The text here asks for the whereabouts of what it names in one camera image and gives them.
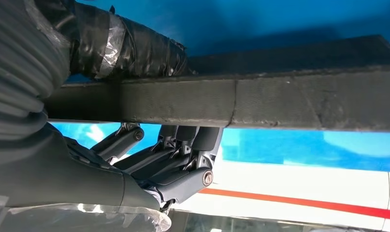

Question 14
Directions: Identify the blue metal shelf rack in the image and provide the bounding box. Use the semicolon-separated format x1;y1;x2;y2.
50;0;390;174

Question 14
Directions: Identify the white panel with red stripe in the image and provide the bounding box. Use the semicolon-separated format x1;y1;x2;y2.
171;158;390;232

